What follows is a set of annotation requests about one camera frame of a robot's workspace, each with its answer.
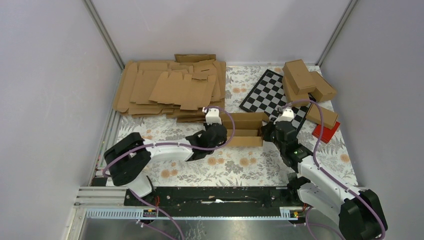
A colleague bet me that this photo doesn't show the cardboard box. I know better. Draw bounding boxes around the cardboard box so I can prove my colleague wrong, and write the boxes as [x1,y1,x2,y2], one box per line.
[220,112,269,147]
[282,76,310,108]
[283,59,317,95]
[310,71,337,103]
[305,104,339,129]

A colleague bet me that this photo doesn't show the cardboard box on red block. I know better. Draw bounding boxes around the cardboard box on red block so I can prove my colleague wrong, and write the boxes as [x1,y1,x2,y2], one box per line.
[305,104,339,129]

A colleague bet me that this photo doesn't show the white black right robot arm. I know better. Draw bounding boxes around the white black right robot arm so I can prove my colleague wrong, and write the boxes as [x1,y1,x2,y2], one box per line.
[260,121,388,240]

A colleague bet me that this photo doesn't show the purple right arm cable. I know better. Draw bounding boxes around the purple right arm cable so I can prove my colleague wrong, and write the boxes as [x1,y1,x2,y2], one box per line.
[277,99,387,240]

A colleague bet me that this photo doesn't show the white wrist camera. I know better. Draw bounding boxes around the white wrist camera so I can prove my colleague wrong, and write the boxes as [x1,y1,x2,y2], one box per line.
[202,106,222,126]
[274,107,295,123]

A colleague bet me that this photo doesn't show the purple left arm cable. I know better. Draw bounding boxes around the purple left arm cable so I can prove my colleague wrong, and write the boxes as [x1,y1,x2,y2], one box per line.
[101,105,236,240]

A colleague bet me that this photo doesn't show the black white chessboard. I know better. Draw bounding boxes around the black white chessboard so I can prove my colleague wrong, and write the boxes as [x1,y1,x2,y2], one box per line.
[239,68,316,133]

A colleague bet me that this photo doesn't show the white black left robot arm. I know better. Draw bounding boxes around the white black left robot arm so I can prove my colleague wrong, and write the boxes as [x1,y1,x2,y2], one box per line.
[103,123,228,206]

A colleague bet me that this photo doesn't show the aluminium frame rail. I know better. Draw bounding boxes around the aluminium frame rail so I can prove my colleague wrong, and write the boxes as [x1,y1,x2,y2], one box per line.
[75,185,373,222]

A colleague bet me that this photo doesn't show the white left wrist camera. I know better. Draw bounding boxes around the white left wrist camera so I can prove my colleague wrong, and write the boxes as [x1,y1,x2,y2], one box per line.
[202,106,222,126]

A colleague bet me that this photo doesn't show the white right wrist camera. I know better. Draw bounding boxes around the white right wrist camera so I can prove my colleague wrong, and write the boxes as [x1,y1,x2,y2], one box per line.
[274,107,295,123]

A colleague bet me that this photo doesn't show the stack of flat cardboard sheets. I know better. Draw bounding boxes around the stack of flat cardboard sheets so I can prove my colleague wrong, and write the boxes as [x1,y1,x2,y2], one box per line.
[112,54,228,123]

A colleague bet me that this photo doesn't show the red flat block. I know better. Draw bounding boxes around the red flat block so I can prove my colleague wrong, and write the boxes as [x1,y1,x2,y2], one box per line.
[311,121,340,144]

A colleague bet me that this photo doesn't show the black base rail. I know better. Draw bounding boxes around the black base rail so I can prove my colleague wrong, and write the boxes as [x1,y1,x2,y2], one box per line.
[123,186,309,220]

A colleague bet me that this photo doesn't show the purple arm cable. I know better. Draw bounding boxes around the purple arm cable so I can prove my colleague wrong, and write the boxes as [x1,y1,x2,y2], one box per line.
[277,99,387,240]
[101,105,236,240]

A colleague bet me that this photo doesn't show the floral patterned tablecloth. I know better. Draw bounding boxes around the floral patterned tablecloth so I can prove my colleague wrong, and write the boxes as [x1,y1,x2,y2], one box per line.
[114,66,358,187]

